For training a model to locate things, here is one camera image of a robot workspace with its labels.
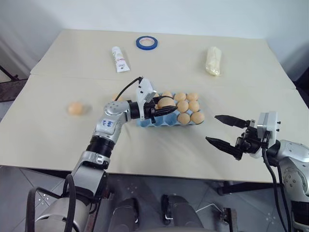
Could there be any black table leg bar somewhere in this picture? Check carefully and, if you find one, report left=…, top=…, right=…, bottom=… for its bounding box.
left=216, top=180, right=275, bottom=195

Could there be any white floor cable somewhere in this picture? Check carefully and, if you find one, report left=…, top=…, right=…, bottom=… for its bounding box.
left=195, top=203, right=219, bottom=215

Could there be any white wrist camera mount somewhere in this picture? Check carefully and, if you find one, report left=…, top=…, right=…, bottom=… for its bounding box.
left=134, top=76, right=158, bottom=121
left=251, top=110, right=281, bottom=160

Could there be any black left shoulder cable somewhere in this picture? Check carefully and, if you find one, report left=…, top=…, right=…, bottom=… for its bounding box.
left=26, top=173, right=78, bottom=232

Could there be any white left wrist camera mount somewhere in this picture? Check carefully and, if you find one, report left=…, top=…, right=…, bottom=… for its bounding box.
left=134, top=76, right=158, bottom=121

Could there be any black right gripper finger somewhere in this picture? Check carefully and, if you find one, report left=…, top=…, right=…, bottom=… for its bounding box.
left=214, top=114, right=250, bottom=129
left=205, top=136, right=244, bottom=160

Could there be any dark rounded shape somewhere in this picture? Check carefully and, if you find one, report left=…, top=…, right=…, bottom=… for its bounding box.
left=112, top=197, right=141, bottom=232
left=161, top=194, right=204, bottom=232

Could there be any blue egg carton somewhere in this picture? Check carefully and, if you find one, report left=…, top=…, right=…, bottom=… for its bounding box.
left=136, top=91, right=206, bottom=128

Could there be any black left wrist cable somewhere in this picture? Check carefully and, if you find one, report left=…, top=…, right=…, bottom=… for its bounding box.
left=115, top=76, right=144, bottom=102

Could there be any blue tape roll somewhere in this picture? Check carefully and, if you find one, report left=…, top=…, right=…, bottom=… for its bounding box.
left=135, top=35, right=159, bottom=51

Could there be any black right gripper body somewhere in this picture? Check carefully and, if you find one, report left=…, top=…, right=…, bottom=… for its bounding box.
left=235, top=119, right=263, bottom=155

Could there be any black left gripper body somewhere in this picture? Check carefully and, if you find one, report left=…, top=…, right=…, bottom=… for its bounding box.
left=143, top=100, right=160, bottom=121

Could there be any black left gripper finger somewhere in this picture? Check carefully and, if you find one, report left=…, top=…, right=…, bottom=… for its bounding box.
left=153, top=95, right=174, bottom=103
left=154, top=105, right=179, bottom=117

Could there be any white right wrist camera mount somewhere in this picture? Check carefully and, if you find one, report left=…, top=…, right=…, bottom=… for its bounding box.
left=251, top=110, right=281, bottom=160

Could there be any clear bag of white contents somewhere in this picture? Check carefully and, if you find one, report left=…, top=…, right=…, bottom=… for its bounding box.
left=205, top=46, right=224, bottom=77

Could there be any white squeeze tube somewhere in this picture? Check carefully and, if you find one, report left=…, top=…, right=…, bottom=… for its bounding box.
left=111, top=46, right=132, bottom=73

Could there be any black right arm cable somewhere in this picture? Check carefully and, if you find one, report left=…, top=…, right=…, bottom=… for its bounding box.
left=262, top=144, right=294, bottom=232

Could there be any dark metal table frame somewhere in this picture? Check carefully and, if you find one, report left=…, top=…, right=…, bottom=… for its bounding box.
left=0, top=64, right=28, bottom=103

